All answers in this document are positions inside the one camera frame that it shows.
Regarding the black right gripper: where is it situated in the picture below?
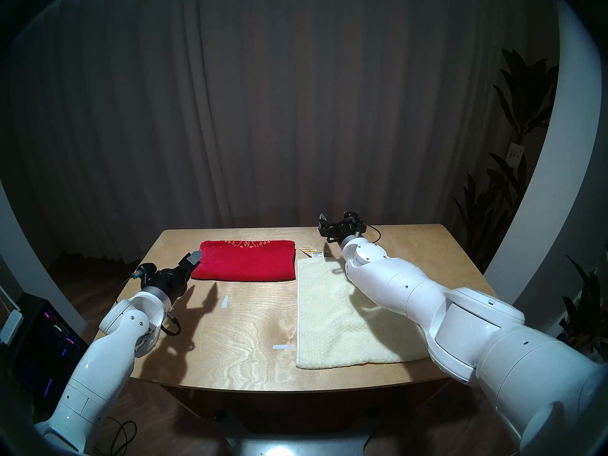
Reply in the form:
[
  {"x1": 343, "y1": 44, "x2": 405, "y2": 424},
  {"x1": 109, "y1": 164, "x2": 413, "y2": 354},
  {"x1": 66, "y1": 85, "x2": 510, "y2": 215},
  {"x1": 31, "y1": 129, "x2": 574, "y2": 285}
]
[{"x1": 318, "y1": 214, "x2": 367, "y2": 244}]

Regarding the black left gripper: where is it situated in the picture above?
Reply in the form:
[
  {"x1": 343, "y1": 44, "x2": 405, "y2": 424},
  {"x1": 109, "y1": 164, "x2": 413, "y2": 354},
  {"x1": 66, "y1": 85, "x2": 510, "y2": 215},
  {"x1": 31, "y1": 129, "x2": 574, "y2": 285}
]
[{"x1": 145, "y1": 252, "x2": 203, "y2": 303}]

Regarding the red towel with gold pattern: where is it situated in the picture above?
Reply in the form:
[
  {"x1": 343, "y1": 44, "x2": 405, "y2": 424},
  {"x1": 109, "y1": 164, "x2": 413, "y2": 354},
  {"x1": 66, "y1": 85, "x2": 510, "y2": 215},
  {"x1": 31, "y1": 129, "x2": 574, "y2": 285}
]
[{"x1": 191, "y1": 240, "x2": 297, "y2": 283}]

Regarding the cream dotted towel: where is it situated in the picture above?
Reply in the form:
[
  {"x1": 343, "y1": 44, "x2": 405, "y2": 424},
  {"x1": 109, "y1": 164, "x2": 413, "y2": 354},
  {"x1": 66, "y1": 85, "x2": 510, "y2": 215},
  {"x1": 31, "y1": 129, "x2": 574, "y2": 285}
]
[{"x1": 296, "y1": 258, "x2": 429, "y2": 369}]

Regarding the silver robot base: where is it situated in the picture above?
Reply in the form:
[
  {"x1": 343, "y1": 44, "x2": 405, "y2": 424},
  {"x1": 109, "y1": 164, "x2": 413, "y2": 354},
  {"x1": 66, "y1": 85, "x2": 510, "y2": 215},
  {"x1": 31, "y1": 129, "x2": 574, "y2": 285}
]
[{"x1": 223, "y1": 431, "x2": 376, "y2": 456}]

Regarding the brown pleated curtain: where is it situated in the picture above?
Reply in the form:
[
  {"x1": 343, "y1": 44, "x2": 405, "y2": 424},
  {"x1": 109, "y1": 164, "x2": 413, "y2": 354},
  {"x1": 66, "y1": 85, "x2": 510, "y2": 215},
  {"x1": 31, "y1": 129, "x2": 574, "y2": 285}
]
[{"x1": 0, "y1": 0, "x2": 561, "y2": 266}]

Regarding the wooden table underframe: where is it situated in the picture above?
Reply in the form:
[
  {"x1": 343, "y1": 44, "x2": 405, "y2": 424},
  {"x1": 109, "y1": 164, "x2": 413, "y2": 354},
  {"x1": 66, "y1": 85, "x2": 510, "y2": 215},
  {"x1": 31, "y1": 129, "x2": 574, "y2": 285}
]
[{"x1": 162, "y1": 386, "x2": 212, "y2": 420}]

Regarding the black computer tower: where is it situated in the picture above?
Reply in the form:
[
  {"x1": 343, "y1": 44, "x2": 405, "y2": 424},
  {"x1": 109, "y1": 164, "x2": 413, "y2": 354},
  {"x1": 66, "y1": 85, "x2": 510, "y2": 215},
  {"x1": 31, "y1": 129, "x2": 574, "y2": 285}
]
[{"x1": 12, "y1": 293, "x2": 90, "y2": 404}]

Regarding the tall dark leafy plant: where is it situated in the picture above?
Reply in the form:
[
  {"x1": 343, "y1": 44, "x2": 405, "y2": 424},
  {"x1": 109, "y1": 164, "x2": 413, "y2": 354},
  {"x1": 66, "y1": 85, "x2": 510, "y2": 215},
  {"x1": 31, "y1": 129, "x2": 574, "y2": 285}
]
[{"x1": 454, "y1": 49, "x2": 560, "y2": 271}]

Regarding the small dark leafy plant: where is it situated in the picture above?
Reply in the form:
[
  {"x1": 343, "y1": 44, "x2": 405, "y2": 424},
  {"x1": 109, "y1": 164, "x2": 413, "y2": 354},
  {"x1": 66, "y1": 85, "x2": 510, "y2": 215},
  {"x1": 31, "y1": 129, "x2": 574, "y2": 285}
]
[{"x1": 558, "y1": 256, "x2": 608, "y2": 357}]

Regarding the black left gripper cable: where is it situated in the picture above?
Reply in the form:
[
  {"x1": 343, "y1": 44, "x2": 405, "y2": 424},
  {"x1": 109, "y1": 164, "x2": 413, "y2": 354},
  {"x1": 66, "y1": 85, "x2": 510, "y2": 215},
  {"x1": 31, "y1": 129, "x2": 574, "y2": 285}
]
[{"x1": 161, "y1": 310, "x2": 182, "y2": 337}]

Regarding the black floor cable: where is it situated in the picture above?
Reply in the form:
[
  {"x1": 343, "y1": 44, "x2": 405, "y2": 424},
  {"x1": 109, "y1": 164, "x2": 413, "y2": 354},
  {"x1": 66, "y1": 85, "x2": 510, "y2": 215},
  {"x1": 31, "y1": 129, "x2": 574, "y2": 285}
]
[{"x1": 95, "y1": 415, "x2": 138, "y2": 456}]

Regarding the white wall device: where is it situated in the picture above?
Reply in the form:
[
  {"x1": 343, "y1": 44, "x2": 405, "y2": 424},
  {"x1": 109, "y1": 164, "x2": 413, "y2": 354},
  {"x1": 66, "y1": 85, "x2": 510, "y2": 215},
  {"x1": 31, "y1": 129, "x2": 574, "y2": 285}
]
[{"x1": 0, "y1": 285, "x2": 23, "y2": 345}]

